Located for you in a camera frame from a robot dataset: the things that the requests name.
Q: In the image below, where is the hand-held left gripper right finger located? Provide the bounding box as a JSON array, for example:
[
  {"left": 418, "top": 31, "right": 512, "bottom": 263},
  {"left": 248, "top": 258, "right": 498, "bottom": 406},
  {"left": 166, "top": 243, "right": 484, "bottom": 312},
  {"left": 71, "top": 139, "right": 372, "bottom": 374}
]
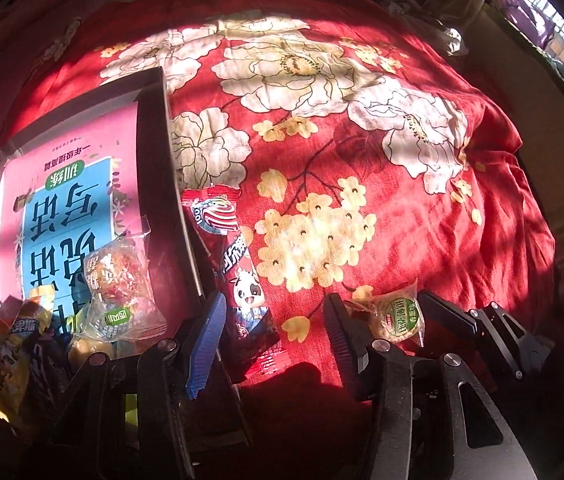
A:
[{"left": 323, "top": 292, "right": 538, "bottom": 480}]

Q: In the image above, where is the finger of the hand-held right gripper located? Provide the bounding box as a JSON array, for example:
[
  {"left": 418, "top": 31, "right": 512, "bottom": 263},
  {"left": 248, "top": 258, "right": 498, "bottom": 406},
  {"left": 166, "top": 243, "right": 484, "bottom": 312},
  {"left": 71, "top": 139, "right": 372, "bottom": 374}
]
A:
[{"left": 419, "top": 290, "right": 528, "bottom": 378}]

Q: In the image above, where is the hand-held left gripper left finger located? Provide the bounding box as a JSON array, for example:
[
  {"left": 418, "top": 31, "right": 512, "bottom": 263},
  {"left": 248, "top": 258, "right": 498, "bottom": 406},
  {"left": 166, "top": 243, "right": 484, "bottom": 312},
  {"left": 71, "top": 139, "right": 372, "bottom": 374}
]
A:
[{"left": 46, "top": 290, "right": 227, "bottom": 480}]

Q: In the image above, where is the green label pastry packet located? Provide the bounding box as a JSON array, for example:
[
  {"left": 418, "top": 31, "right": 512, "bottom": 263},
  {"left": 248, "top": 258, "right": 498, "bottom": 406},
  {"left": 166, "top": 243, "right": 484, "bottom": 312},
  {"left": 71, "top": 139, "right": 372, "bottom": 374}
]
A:
[
  {"left": 79, "top": 295, "right": 167, "bottom": 343},
  {"left": 344, "top": 280, "right": 425, "bottom": 346}
]

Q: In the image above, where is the red panda snack packet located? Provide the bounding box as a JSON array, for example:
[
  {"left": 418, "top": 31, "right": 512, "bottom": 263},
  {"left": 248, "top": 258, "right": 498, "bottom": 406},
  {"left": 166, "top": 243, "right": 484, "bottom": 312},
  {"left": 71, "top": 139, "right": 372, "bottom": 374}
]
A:
[{"left": 182, "top": 186, "right": 283, "bottom": 383}]

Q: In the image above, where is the yellow clear snack packet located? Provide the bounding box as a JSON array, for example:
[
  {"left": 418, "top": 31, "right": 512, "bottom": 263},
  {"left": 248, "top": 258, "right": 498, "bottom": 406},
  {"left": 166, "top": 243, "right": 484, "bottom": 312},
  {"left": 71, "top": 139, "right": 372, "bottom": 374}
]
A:
[{"left": 68, "top": 337, "right": 115, "bottom": 366}]

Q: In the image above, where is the clear pastry packet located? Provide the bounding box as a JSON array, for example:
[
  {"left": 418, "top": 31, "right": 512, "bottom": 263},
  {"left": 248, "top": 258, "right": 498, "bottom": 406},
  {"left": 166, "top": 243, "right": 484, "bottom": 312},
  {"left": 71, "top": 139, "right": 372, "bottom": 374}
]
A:
[{"left": 89, "top": 215, "right": 155, "bottom": 306}]

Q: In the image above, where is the blue snack packet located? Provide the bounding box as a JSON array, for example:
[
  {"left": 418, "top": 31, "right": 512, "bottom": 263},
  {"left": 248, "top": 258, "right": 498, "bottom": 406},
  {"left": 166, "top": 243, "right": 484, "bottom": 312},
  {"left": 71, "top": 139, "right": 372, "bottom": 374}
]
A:
[{"left": 32, "top": 330, "right": 75, "bottom": 411}]

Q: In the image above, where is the orange clear snack packet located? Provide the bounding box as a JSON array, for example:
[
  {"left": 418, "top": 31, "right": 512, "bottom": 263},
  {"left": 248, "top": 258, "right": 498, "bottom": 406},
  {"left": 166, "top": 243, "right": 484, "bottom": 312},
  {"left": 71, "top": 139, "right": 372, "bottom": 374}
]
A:
[{"left": 0, "top": 287, "right": 57, "bottom": 426}]

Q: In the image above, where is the red floral blanket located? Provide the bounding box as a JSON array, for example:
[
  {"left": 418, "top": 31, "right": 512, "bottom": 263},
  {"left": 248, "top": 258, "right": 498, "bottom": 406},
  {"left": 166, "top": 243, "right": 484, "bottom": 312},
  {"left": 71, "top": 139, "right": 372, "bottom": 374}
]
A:
[{"left": 0, "top": 0, "right": 558, "bottom": 411}]

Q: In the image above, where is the pink book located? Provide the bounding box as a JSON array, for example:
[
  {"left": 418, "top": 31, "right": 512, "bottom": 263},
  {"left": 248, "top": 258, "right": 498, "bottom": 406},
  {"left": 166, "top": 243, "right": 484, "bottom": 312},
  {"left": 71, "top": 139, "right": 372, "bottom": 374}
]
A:
[{"left": 0, "top": 105, "right": 143, "bottom": 321}]

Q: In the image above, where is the white plastic bag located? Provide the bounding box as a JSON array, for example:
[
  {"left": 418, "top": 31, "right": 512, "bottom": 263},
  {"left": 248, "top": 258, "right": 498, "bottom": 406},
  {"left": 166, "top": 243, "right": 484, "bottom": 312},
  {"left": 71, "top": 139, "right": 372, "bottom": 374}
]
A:
[{"left": 389, "top": 0, "right": 465, "bottom": 56}]

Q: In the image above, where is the purple cloth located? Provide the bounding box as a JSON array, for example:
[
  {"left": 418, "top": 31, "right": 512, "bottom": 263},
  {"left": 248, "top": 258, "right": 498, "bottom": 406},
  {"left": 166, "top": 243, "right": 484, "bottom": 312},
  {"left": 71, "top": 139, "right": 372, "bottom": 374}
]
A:
[{"left": 504, "top": 0, "right": 555, "bottom": 46}]

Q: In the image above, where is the pink blanket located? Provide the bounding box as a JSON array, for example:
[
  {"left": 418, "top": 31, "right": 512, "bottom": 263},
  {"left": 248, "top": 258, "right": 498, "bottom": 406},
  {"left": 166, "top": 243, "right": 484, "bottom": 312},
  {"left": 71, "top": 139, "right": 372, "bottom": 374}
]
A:
[{"left": 0, "top": 0, "right": 112, "bottom": 126}]

